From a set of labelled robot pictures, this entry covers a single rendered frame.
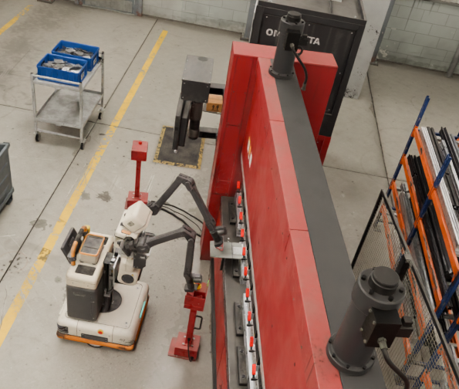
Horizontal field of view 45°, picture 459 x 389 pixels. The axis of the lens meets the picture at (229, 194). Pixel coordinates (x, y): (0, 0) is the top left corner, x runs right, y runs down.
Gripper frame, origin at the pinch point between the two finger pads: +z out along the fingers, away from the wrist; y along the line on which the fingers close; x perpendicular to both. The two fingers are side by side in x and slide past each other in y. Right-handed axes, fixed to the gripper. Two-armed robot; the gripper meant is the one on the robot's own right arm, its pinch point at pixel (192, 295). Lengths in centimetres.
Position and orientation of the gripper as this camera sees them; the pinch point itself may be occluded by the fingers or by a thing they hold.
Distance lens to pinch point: 445.5
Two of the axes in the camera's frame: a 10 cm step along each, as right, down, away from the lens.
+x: 1.3, -6.0, 7.9
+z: 1.2, 8.0, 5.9
